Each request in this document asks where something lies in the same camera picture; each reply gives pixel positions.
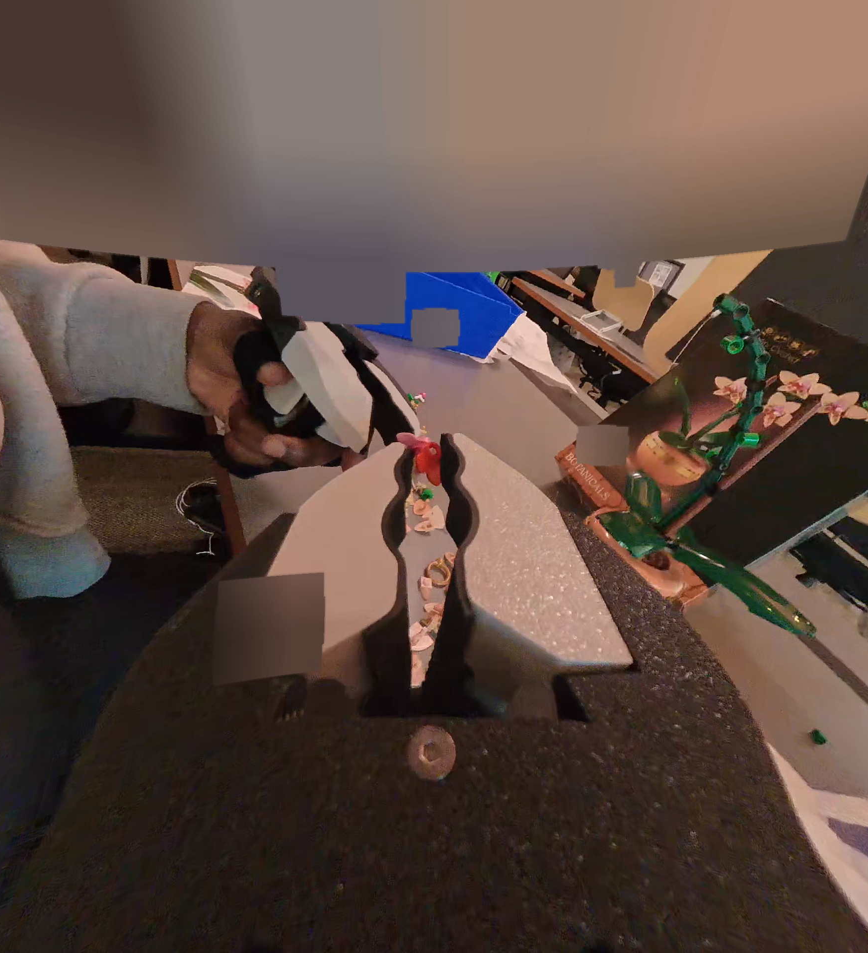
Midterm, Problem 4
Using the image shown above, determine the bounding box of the wooden background table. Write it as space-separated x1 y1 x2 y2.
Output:
512 275 669 384

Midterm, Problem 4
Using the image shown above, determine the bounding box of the white instruction booklet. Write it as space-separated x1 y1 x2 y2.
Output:
765 745 868 950

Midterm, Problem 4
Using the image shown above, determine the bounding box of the person's grey clothing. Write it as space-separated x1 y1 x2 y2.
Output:
0 298 112 600

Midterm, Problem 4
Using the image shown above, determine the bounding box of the crumpled white paper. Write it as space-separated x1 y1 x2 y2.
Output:
490 316 580 392

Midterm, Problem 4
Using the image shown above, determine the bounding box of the pile of small brick pieces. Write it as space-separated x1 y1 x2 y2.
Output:
403 387 459 687

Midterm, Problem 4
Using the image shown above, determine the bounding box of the person's left forearm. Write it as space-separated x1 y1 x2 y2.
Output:
0 231 208 418

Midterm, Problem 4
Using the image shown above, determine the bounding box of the person's left hand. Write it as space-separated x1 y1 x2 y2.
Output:
184 301 364 472

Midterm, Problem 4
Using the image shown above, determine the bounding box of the brown fabric chair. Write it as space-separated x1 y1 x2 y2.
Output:
62 445 249 559

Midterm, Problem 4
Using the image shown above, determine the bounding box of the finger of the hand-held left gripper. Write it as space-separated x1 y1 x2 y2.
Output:
341 328 422 448
284 322 375 455

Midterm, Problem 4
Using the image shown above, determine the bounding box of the grey desk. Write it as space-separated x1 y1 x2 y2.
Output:
221 328 868 953

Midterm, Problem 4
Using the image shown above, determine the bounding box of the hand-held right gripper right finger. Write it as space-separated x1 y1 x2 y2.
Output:
421 432 636 717

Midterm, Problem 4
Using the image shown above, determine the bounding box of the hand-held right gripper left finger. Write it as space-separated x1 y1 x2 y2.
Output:
265 444 414 717

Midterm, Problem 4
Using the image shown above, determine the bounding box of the tan wooden chair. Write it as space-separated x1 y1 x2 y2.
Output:
592 270 664 354

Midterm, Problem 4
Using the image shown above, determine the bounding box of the blue plastic bin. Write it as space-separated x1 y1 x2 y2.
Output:
352 272 526 366

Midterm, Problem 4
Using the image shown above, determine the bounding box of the dark orchid product box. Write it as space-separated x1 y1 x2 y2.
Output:
553 298 868 589

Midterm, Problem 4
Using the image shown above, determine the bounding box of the brick orchid plant model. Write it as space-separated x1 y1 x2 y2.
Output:
585 292 816 640

